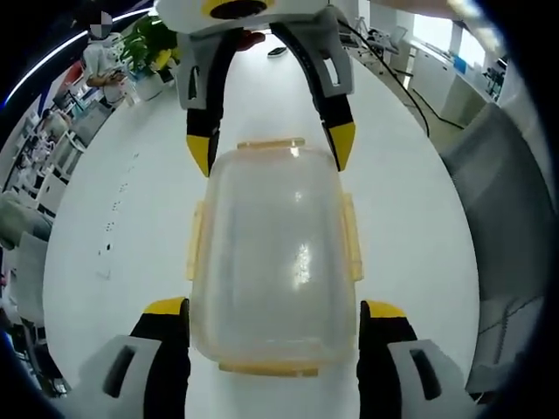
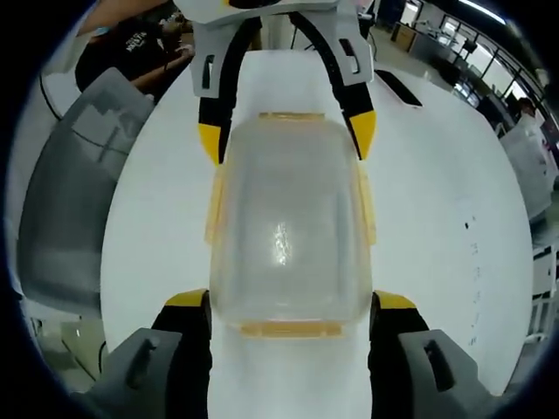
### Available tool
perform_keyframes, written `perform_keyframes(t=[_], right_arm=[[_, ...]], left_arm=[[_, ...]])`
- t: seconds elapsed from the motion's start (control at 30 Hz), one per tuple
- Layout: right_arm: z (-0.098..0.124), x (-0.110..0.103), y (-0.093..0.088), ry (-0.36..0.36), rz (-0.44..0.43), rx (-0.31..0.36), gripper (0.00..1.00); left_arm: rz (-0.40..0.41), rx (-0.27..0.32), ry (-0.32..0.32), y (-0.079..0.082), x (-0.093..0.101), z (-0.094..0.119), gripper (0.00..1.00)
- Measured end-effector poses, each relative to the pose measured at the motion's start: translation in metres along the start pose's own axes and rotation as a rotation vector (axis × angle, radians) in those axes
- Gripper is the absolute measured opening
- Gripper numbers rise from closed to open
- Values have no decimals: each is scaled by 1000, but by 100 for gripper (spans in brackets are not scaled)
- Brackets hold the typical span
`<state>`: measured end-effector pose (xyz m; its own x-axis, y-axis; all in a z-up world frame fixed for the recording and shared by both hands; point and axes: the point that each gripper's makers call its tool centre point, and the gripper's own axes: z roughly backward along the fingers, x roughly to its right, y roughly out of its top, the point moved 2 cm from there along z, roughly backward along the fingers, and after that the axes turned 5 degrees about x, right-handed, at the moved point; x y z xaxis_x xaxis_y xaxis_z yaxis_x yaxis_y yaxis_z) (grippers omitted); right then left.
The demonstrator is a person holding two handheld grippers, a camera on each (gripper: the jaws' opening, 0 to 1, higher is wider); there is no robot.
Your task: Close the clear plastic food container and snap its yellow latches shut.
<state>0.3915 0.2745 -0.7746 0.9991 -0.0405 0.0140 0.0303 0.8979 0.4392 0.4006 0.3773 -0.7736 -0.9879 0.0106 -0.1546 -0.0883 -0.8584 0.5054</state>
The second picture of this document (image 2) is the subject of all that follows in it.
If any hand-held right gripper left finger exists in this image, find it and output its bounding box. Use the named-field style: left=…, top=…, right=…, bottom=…
left=86, top=288, right=214, bottom=419

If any clear plastic box yellow buckle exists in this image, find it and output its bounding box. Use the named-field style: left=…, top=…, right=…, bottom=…
left=204, top=111, right=377, bottom=340

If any white chair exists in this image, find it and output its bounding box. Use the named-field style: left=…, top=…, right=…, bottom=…
left=529, top=244, right=559, bottom=347

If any mesh office chair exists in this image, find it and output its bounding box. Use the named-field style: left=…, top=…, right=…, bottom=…
left=17, top=69, right=156, bottom=312

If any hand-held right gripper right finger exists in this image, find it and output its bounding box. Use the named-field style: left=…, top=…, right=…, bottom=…
left=369, top=290, right=494, bottom=419

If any black flat device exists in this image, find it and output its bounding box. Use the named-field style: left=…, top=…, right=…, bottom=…
left=375, top=68, right=424, bottom=110

